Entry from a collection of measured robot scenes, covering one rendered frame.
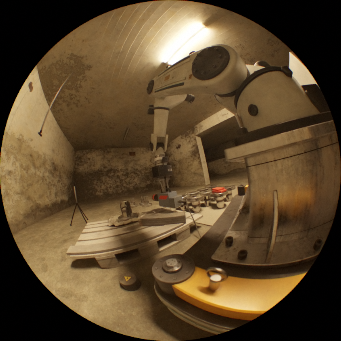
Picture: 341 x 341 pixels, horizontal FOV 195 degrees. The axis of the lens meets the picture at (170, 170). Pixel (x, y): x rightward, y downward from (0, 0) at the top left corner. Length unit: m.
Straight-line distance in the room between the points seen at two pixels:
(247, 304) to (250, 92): 0.47
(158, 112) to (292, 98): 1.17
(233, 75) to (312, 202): 0.45
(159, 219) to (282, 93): 1.07
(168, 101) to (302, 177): 1.19
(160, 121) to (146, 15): 2.10
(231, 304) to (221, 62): 0.57
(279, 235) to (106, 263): 0.87
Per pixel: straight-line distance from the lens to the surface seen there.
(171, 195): 1.14
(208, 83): 0.46
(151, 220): 0.97
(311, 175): 0.31
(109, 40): 2.48
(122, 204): 1.22
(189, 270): 0.20
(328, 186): 0.37
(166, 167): 1.20
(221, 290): 0.19
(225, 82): 0.45
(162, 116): 1.22
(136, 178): 6.26
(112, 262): 0.82
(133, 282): 0.63
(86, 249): 0.84
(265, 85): 0.39
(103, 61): 2.63
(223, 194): 1.41
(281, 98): 0.37
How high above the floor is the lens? 0.56
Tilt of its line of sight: 5 degrees up
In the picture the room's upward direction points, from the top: 10 degrees counter-clockwise
